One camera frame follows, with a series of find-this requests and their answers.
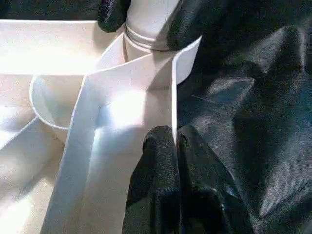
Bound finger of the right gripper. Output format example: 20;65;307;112
97;0;135;34
167;0;239;52

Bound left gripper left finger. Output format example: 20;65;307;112
121;125;181;234

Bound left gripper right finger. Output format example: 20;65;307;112
176;125;255;234

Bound white plastic table leg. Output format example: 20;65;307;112
123;0;184;52

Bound white plastic table top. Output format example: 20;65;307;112
0;19;203;234

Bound black plastic mat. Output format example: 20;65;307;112
0;0;312;234

